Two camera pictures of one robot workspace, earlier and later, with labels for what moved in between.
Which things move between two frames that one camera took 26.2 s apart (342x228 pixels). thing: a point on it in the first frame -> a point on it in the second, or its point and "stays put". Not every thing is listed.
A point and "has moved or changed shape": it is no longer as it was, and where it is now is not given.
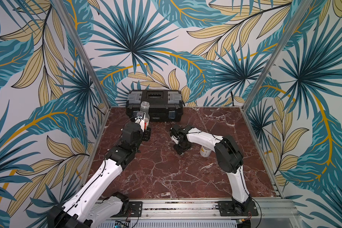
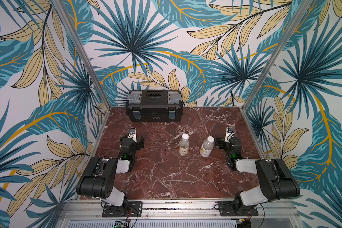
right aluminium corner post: x=298 y=14 stays put
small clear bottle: x=145 y=106 has moved or changed shape
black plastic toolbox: x=165 y=106 stays put
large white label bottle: x=205 y=152 stays put
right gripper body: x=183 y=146 -> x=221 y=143
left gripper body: x=146 y=135 -> x=139 y=145
